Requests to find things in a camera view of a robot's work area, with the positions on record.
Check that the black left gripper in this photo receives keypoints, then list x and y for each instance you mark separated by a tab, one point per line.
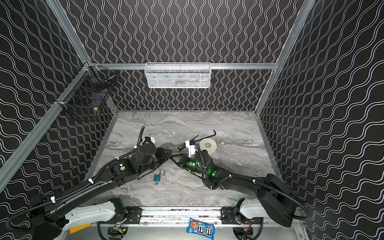
159	153

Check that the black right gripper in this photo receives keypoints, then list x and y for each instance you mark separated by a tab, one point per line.
183	160

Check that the blue padlock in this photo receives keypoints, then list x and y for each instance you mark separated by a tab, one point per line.
158	177

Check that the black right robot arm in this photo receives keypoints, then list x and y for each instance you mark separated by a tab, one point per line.
278	201

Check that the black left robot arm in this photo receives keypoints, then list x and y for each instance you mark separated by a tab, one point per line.
46	219

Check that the black hex key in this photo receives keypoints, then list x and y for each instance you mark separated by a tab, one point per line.
197	140

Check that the white tape roll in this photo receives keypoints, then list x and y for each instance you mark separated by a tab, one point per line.
208	145

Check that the blue candy bag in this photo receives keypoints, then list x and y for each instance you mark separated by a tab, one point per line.
201	228

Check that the brass padlock in basket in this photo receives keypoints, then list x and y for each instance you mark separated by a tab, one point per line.
96	112

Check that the yellow block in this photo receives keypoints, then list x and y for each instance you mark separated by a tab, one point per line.
80	228

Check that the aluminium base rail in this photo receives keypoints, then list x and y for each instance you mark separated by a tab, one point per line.
151	216

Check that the white mesh wall basket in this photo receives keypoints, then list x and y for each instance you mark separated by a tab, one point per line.
178	75

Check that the black wire wall basket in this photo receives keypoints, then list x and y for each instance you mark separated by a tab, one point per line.
92	91

